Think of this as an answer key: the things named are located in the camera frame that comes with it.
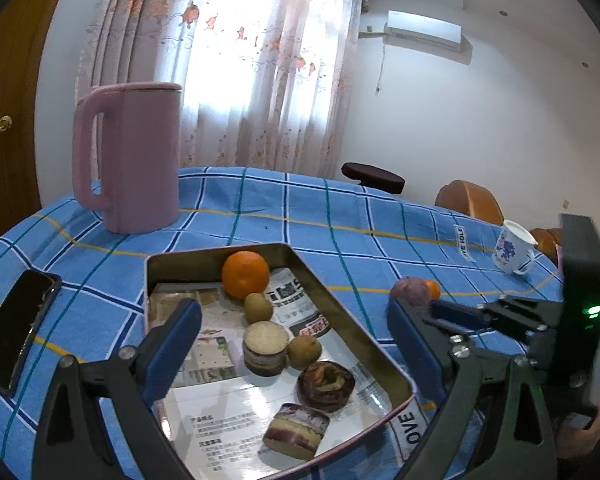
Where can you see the black smartphone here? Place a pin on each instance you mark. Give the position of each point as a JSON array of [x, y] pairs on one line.
[[15, 330]]

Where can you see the purple round fruit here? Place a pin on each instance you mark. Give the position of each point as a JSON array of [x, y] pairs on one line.
[[407, 291]]

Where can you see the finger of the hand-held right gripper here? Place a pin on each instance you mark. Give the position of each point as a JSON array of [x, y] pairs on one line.
[[447, 329], [455, 311]]

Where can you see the dark round stool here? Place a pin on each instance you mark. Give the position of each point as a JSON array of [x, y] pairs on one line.
[[372, 176]]

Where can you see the wooden chair back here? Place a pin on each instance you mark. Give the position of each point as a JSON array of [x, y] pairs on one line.
[[467, 202]]

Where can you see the pink metal tin box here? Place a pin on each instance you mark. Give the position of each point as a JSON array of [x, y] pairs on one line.
[[190, 265]]

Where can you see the purple striped sweet potato piece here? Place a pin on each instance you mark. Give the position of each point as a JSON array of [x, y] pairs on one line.
[[295, 430]]

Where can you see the round brown cake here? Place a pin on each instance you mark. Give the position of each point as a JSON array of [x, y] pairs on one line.
[[326, 384]]

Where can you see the small green-brown kiwi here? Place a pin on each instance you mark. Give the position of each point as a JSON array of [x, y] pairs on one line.
[[257, 308]]

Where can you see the white mug with blue print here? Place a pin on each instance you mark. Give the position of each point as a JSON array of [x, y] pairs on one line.
[[509, 250]]

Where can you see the small orange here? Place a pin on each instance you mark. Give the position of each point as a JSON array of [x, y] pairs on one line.
[[434, 291]]

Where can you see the air conditioner pipe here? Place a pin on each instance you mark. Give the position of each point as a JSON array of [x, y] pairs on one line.
[[371, 31]]

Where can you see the white cloth label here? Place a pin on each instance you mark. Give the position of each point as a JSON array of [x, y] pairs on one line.
[[463, 243], [407, 427]]

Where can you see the blue checked tablecloth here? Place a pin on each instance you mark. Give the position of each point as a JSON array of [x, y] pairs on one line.
[[305, 220]]

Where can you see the cream-topped sweet potato piece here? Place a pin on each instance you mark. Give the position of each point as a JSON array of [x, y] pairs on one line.
[[265, 345]]

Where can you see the white air conditioner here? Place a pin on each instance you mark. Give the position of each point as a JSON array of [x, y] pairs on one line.
[[422, 30]]

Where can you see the pink electric kettle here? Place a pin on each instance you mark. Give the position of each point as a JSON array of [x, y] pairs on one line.
[[135, 160]]

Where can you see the small brown round fruit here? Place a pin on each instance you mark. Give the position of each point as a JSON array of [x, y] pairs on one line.
[[304, 352]]

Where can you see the wooden door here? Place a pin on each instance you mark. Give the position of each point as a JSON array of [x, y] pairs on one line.
[[15, 60]]

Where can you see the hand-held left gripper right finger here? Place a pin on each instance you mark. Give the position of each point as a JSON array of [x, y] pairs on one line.
[[415, 355]]

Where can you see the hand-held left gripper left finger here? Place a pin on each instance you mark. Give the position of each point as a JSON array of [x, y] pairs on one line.
[[172, 355]]

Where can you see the sheer floral curtain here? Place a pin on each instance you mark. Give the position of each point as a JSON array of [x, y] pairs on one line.
[[230, 60]]

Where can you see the brass door knob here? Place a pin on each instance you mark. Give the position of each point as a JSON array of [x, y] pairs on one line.
[[4, 124]]

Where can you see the large orange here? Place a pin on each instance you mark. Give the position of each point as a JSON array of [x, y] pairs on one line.
[[245, 275]]

